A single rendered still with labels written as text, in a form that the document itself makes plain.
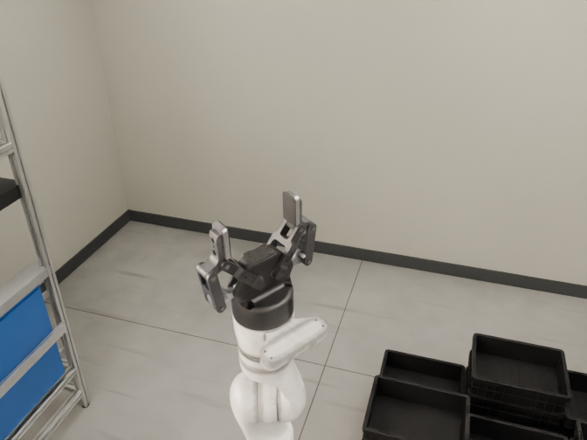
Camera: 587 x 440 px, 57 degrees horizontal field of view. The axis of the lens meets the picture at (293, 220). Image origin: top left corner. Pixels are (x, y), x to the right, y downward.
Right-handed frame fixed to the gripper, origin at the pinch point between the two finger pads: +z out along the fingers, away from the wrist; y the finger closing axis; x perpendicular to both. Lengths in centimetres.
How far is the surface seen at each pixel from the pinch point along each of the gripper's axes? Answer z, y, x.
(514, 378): -171, 150, -23
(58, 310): -151, 1, -177
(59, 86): -103, 69, -327
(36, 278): -127, -3, -174
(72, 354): -181, 1, -175
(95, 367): -222, 12, -198
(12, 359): -151, -24, -160
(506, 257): -211, 271, -97
